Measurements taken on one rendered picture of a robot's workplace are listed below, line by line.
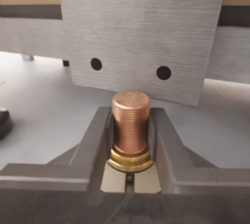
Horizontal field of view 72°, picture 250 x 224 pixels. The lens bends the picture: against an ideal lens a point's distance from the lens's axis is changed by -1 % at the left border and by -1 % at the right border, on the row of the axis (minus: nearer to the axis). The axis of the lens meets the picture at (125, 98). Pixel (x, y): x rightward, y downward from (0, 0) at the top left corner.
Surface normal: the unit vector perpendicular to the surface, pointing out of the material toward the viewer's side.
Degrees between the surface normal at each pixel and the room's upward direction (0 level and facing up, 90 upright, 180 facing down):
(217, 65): 90
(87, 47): 90
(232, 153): 180
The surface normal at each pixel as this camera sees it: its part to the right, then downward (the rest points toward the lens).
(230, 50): -0.37, 0.45
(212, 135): 0.00, -0.88
